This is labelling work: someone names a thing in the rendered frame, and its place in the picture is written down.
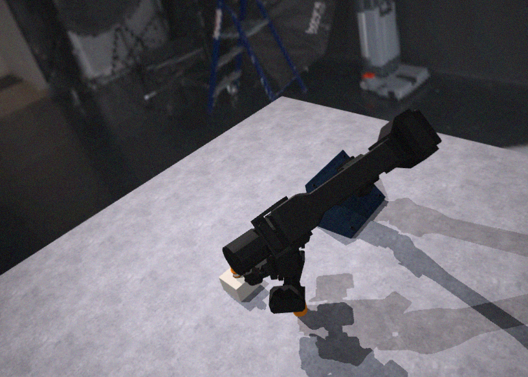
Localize white square block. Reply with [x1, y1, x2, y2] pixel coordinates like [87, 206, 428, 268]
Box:
[219, 268, 261, 302]

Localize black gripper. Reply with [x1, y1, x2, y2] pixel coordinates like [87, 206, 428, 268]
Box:
[267, 249, 305, 314]

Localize orange cylinder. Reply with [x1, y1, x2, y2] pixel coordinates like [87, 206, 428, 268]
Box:
[293, 302, 307, 316]
[230, 267, 240, 278]

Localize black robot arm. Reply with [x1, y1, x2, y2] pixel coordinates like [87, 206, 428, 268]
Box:
[223, 109, 441, 286]

